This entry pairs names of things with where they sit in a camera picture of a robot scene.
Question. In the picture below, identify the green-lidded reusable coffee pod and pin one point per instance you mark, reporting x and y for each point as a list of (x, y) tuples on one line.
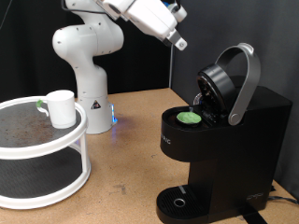
[(188, 117)]

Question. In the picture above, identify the grey partition panel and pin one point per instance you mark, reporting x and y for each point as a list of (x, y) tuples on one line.
[(274, 31)]

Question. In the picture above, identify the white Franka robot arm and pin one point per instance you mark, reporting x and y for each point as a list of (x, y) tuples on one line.
[(90, 77)]

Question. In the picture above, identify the black tape strip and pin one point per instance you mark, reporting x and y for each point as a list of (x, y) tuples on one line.
[(253, 216)]

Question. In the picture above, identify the black Keurig coffee machine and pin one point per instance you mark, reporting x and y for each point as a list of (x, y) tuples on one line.
[(243, 155)]

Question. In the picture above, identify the black backdrop curtain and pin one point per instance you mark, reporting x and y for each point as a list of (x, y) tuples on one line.
[(25, 68)]

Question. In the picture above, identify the black drip tray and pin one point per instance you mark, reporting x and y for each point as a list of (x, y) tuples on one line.
[(179, 203)]

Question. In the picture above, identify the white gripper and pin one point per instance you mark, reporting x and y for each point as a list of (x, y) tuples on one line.
[(149, 17)]

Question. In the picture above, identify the white two-tier turntable shelf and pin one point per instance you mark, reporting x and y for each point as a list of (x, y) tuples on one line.
[(31, 152)]

